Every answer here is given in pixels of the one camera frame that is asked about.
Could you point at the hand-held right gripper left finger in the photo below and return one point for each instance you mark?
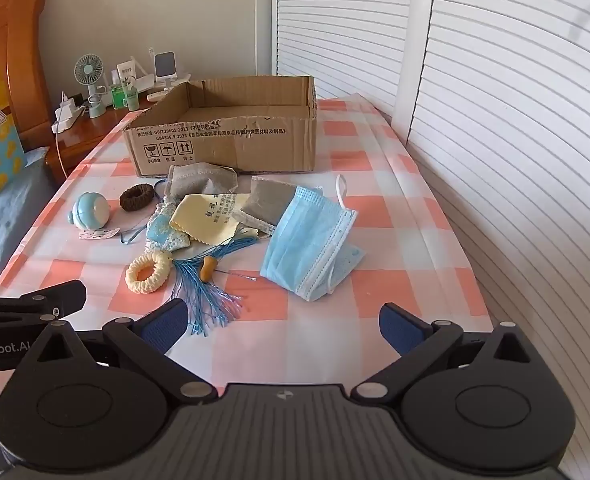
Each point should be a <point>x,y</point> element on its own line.
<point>167,324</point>

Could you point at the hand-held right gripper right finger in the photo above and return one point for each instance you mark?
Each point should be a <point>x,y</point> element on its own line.
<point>400,331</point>

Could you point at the cream scrunchie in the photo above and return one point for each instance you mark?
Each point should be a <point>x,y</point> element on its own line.
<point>135,276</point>

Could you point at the white label tag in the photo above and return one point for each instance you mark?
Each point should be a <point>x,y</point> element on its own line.
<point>97,234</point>

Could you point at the light blue round toy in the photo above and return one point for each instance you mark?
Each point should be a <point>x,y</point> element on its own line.
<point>90,210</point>

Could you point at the blue face mask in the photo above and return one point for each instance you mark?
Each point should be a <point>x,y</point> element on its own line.
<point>305,240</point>

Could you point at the grey cloth with white edge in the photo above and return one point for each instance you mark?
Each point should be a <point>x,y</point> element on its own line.
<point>270,200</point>

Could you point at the brown cardboard box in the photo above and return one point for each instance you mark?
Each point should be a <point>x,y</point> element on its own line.
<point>225,145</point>

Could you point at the grey blue bedsheet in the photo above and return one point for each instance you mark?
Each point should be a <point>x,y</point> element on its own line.
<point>15,200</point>

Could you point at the blue floral sachet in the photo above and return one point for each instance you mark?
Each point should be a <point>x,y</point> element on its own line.
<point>162,233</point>

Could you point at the yellow lens cloth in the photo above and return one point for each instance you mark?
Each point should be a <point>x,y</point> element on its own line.
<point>200,216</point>

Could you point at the pink checkered tablecloth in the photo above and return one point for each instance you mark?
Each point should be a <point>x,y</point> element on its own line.
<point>375,210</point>

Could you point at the brown scrunchie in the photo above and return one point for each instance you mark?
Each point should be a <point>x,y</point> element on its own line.
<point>127,200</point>

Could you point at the grey fabric pouch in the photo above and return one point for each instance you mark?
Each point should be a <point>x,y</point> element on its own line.
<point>200,177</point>

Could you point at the wooden nightstand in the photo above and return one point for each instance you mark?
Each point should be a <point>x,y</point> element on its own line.
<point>95,131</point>

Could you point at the white louvered closet door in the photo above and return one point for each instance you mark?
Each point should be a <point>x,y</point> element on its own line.
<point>515,160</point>
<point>350,25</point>

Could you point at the green sanitizer bottle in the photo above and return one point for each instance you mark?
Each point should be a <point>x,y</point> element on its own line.
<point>119,96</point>

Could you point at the wooden bed headboard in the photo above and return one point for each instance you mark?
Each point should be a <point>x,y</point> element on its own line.
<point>20,50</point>

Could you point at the small teal desk fan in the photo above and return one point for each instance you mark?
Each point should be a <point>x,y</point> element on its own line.
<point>89,71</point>

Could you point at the white remote control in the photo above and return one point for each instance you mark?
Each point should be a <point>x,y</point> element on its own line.
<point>160,96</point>

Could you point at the white phone stand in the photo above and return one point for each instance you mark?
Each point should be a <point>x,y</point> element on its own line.
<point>165,65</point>

